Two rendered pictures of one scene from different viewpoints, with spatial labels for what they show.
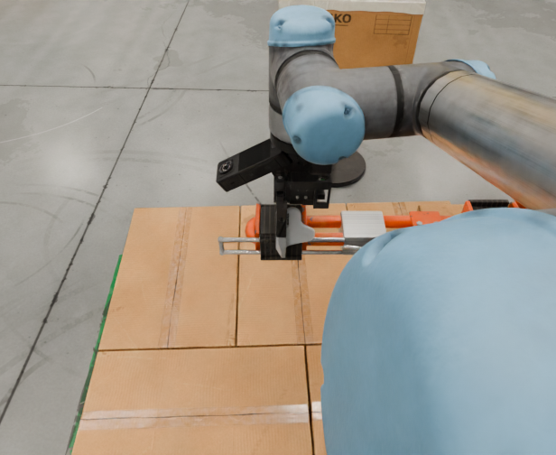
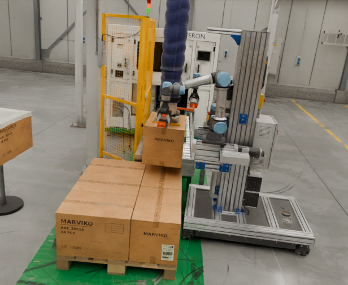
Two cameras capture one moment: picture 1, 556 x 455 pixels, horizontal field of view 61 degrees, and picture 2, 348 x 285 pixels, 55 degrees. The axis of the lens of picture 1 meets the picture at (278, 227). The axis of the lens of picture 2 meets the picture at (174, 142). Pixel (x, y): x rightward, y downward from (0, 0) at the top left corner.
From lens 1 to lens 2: 284 cm
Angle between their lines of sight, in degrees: 75
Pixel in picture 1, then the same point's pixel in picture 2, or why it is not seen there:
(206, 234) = (83, 197)
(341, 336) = (221, 80)
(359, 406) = (223, 80)
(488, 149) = (196, 82)
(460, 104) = (189, 82)
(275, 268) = (108, 186)
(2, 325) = not seen: outside the picture
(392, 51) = (27, 132)
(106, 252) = not seen: outside the picture
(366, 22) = (19, 124)
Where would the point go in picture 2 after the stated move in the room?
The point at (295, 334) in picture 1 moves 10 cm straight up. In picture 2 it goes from (136, 186) to (136, 177)
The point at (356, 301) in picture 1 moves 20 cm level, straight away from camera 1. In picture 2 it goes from (221, 77) to (198, 74)
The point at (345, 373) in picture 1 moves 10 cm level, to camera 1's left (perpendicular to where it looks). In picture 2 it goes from (222, 80) to (223, 82)
